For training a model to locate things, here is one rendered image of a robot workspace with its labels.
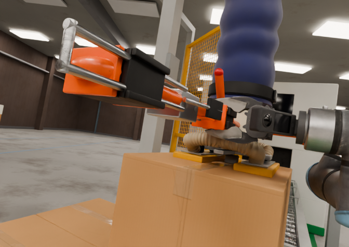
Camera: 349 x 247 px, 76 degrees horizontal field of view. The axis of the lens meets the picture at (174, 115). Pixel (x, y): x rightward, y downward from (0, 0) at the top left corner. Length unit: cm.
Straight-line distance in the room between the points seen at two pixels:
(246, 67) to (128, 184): 49
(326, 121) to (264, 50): 37
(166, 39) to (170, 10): 31
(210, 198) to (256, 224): 10
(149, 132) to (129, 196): 160
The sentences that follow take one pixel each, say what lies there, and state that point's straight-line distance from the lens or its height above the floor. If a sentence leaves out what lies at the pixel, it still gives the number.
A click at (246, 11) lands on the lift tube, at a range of 82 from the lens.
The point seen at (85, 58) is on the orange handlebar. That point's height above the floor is 108.
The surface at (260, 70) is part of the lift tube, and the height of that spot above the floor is 125.
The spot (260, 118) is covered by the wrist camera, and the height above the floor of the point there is 107.
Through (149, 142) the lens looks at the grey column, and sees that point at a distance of 219.
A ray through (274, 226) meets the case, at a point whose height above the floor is 88.
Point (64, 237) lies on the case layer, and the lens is 109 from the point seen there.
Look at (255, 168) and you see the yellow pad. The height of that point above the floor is 96.
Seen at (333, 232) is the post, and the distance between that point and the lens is 178.
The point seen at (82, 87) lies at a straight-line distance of 25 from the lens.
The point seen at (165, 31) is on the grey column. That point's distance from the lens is 240.
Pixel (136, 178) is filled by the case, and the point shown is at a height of 89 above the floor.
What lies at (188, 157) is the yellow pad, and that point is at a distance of 68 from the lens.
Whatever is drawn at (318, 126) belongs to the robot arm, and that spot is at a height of 107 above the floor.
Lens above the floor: 102
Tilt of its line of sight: 4 degrees up
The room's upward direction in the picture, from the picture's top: 9 degrees clockwise
